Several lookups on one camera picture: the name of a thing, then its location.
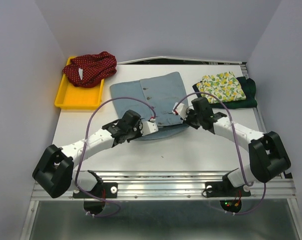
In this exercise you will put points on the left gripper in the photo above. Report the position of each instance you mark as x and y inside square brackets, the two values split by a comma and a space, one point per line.
[138, 126]

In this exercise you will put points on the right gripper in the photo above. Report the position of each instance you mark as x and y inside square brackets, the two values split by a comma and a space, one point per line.
[189, 112]

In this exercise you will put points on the light blue denim skirt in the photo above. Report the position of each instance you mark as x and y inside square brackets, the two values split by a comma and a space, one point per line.
[162, 93]

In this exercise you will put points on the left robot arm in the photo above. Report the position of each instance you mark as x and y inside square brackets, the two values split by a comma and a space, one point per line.
[55, 170]

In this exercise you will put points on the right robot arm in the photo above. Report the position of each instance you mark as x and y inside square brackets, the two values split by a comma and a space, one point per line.
[267, 155]

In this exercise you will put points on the lemon print skirt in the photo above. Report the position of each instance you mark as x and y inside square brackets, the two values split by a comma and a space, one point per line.
[224, 87]

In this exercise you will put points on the dark green skirt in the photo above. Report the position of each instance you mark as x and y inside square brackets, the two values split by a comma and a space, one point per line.
[249, 88]

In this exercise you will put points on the red polka dot skirt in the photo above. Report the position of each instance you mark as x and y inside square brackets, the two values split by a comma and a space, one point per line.
[87, 71]

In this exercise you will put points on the yellow plastic tray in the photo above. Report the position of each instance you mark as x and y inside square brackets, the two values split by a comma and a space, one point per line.
[73, 98]

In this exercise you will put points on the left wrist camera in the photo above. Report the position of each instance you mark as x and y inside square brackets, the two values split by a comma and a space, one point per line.
[148, 127]

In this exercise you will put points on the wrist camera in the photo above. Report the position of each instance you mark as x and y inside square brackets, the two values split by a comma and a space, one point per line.
[180, 109]
[148, 127]

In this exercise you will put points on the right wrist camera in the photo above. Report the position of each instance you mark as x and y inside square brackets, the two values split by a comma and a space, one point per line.
[180, 109]

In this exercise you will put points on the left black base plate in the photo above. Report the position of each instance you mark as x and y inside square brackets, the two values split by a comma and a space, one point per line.
[99, 203]

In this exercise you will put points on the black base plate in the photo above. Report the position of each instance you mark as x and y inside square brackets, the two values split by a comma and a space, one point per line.
[231, 196]
[99, 203]

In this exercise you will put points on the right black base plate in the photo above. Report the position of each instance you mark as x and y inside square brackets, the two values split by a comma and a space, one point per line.
[231, 196]

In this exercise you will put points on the aluminium rail frame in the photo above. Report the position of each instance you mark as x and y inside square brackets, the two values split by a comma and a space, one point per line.
[160, 184]

